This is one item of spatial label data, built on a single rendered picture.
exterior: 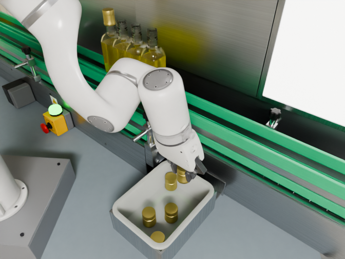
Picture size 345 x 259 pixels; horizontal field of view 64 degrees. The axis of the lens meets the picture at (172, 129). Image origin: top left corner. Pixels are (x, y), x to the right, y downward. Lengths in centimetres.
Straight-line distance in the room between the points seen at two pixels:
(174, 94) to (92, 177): 54
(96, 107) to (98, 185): 48
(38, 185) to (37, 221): 11
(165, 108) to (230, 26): 41
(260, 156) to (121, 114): 38
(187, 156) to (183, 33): 45
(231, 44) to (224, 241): 51
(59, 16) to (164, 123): 22
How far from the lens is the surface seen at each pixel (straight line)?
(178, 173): 66
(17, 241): 74
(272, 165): 70
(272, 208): 77
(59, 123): 106
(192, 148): 54
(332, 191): 69
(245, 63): 80
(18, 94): 127
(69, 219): 83
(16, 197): 79
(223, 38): 81
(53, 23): 44
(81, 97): 43
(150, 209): 73
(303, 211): 73
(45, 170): 85
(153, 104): 43
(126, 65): 49
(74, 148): 102
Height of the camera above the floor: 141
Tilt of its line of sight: 40 degrees down
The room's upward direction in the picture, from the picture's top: straight up
